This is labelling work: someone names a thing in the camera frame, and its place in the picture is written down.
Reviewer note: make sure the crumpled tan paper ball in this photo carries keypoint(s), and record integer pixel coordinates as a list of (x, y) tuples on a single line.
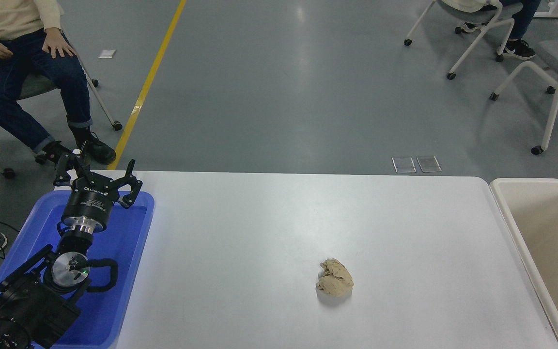
[(335, 280)]

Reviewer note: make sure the person in black trainers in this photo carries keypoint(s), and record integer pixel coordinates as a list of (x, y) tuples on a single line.
[(521, 19)]

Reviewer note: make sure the left gripper black drum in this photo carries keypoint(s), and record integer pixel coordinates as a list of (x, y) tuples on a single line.
[(87, 203)]

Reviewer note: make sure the seated person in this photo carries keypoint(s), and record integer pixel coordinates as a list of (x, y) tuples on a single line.
[(3, 92)]

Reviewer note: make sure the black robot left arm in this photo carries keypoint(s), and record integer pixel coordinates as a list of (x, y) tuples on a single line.
[(32, 305)]

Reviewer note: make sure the person's left hand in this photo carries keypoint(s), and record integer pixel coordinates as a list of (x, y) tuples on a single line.
[(58, 43)]

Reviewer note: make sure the large pale bin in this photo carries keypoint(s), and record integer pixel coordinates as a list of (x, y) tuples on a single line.
[(550, 232)]

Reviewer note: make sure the clear floor plate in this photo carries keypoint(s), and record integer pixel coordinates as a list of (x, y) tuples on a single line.
[(403, 165), (428, 164)]

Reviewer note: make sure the blue plastic tray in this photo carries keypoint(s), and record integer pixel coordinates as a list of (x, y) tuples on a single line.
[(124, 252)]

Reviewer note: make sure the grey chair with castors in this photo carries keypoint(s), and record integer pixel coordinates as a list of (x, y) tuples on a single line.
[(37, 87)]

